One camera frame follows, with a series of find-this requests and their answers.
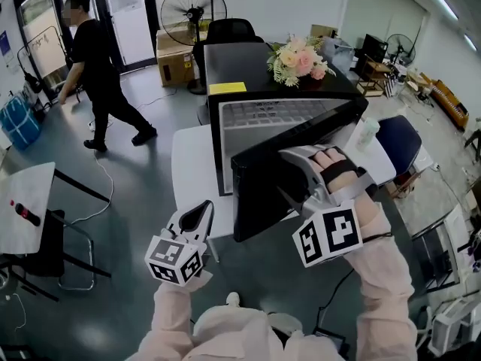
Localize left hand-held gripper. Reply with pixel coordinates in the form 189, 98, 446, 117
144, 200, 216, 287

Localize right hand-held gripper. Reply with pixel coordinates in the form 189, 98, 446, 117
278, 145, 378, 268

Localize black mini fridge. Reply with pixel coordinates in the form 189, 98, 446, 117
202, 40, 371, 199

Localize person's right forearm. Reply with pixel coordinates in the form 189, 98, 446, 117
343, 192, 419, 361

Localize person's left forearm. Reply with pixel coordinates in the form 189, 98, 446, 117
127, 272, 211, 361

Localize person's right hand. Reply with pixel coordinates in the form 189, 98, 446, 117
311, 147, 368, 195

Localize pale green plastic bottle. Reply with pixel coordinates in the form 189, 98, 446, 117
355, 117, 381, 152

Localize navy blue chair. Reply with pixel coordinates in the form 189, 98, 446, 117
375, 114, 422, 187

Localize person's pink coat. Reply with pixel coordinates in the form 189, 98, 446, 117
180, 305, 346, 361

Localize pink flower bouquet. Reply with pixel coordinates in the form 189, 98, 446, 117
266, 35, 337, 89

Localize wooden rack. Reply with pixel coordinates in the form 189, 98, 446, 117
355, 54, 392, 97

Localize white-topped wooden side table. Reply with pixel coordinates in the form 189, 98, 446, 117
386, 144, 439, 199

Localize clear plastic storage bag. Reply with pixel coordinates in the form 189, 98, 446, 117
322, 36, 356, 71

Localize brown cardboard sheet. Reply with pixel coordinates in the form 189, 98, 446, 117
310, 23, 339, 40

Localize brown cardboard box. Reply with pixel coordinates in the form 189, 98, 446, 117
156, 28, 207, 88

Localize black office chair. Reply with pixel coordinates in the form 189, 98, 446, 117
192, 18, 266, 126

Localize cola bottle red cap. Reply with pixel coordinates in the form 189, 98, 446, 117
10, 199, 41, 227

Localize small black floor fan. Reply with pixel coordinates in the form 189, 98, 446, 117
386, 33, 417, 67

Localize black device with screen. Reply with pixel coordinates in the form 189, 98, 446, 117
311, 327, 349, 356

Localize grey marble table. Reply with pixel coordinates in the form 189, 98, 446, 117
0, 162, 112, 302

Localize yellow wooden crate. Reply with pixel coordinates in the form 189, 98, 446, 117
420, 71, 470, 129

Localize white window blind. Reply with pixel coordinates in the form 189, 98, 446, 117
340, 0, 429, 52

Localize blue wrapped bundle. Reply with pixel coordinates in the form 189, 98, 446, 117
0, 95, 41, 152

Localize large black floor fan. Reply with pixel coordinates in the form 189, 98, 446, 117
160, 0, 228, 96

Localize black-framed glass doors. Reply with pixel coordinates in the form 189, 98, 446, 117
13, 0, 162, 89

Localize black hanging bag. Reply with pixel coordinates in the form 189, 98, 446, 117
24, 72, 44, 94

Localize white plastic chair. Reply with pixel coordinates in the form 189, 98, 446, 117
416, 295, 481, 356

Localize fluorescent tube light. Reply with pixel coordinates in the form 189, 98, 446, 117
427, 0, 460, 21

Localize white extension cable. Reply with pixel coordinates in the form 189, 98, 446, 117
69, 88, 177, 227

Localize black device cable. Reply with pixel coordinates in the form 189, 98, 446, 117
317, 268, 356, 330

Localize white table with black frame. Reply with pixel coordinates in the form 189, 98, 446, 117
411, 204, 476, 296

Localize blue wall poster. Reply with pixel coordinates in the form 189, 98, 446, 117
0, 30, 14, 67

